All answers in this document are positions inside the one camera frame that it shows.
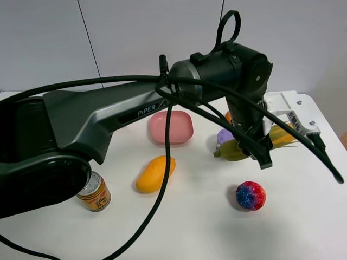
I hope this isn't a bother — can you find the yellow toy mango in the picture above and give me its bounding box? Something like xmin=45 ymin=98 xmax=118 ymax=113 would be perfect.
xmin=135 ymin=155 xmax=166 ymax=193

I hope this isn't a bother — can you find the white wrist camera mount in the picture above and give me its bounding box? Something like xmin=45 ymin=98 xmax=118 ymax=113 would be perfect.
xmin=262 ymin=90 xmax=320 ymax=136

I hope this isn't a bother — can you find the toy egg tart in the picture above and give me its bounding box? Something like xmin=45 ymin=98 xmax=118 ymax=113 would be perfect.
xmin=225 ymin=111 xmax=232 ymax=124

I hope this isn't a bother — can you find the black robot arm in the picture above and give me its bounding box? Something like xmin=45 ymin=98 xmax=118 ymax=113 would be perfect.
xmin=1 ymin=43 xmax=272 ymax=218

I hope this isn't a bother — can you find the purple lidded cup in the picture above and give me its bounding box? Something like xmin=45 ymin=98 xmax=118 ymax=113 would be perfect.
xmin=216 ymin=128 xmax=234 ymax=150

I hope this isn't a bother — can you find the black cable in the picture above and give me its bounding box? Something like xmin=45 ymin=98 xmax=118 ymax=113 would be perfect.
xmin=0 ymin=9 xmax=345 ymax=260

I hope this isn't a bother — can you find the toy corn cob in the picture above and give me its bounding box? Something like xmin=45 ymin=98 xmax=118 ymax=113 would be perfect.
xmin=213 ymin=125 xmax=298 ymax=161

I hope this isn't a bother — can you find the red blue toy strawberry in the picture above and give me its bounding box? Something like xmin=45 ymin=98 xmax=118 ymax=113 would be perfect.
xmin=235 ymin=181 xmax=267 ymax=211

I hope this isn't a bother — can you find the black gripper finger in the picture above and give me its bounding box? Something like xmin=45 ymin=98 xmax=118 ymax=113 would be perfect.
xmin=251 ymin=147 xmax=272 ymax=170

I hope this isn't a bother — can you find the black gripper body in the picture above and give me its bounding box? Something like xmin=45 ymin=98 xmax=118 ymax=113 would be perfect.
xmin=226 ymin=93 xmax=272 ymax=152

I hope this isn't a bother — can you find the gold drink can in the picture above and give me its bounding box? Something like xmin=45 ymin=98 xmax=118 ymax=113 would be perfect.
xmin=76 ymin=171 xmax=111 ymax=212

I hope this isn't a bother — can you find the pink square plate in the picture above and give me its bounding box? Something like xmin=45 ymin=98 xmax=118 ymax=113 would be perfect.
xmin=148 ymin=110 xmax=194 ymax=145

